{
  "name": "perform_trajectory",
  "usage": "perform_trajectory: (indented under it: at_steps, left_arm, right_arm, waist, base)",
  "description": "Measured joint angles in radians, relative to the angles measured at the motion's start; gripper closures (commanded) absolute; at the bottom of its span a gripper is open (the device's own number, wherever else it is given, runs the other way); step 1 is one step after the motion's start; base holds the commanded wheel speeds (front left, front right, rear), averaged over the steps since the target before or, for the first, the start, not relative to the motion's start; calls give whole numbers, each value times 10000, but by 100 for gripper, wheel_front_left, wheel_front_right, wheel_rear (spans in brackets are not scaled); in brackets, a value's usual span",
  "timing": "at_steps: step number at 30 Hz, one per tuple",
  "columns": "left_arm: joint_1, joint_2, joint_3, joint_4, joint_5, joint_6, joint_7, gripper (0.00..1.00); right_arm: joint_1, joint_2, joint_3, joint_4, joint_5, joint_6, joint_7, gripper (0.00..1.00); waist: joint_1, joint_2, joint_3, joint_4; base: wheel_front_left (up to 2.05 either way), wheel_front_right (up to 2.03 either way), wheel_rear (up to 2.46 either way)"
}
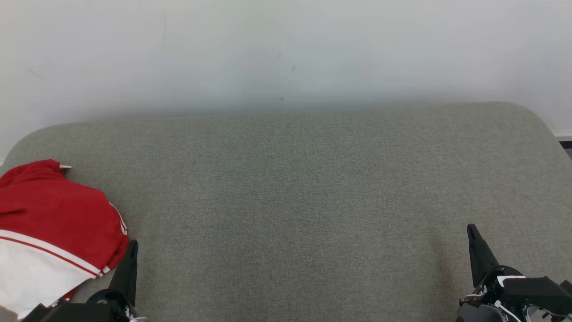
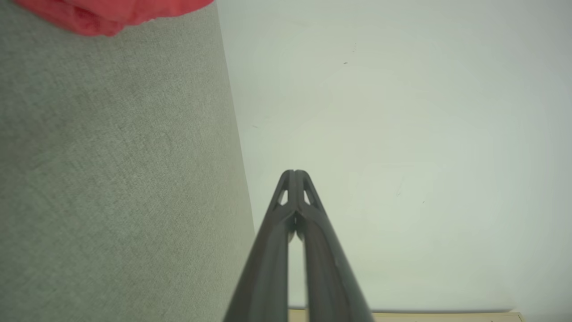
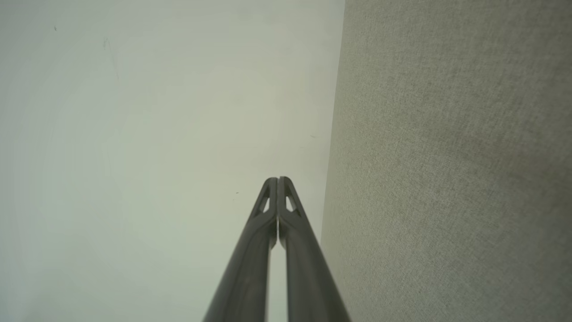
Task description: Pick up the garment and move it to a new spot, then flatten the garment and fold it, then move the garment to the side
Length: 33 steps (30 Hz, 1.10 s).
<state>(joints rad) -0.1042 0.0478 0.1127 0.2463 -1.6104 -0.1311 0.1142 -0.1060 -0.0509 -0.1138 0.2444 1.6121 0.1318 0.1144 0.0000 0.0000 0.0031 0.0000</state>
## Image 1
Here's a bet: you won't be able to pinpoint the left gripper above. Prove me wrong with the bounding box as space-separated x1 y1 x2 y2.
22 240 139 322

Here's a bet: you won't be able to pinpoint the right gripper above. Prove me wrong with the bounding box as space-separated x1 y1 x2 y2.
456 223 529 322

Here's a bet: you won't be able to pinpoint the red and white shorts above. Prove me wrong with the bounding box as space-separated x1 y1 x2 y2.
0 229 110 319

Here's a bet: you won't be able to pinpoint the red basketball jersey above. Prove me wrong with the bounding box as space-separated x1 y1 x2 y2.
0 159 130 274

